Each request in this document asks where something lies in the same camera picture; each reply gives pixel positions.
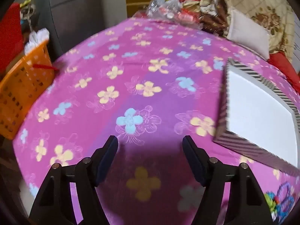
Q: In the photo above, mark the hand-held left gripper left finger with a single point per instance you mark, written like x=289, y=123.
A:
x=106, y=159

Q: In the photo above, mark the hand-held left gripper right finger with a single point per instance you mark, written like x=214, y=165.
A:
x=194, y=161

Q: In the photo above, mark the striped cardboard box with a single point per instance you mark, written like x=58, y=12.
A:
x=257, y=107

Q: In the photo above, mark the orange plastic basket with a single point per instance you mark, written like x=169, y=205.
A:
x=21, y=91

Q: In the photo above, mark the pink floral blanket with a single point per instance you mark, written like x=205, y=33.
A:
x=150, y=58

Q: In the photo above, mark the red ribbon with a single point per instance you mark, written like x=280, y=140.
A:
x=45, y=67

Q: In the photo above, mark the red frilled pillow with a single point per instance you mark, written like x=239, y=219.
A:
x=286, y=68

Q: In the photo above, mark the white crumpled cloth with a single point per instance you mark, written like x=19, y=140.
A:
x=37, y=38

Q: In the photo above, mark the brown patterned quilt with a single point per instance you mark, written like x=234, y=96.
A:
x=213, y=23

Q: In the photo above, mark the white pillow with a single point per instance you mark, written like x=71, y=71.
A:
x=248, y=32

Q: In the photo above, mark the grey cabinet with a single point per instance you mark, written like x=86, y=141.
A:
x=82, y=16

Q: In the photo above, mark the pile of clear plastic bags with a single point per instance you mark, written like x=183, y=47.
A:
x=168, y=9

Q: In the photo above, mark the red bag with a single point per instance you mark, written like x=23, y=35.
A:
x=9, y=32

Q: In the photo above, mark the red plush toy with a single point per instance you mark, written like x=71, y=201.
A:
x=189, y=0

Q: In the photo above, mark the cream floral quilt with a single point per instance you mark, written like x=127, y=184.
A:
x=264, y=4

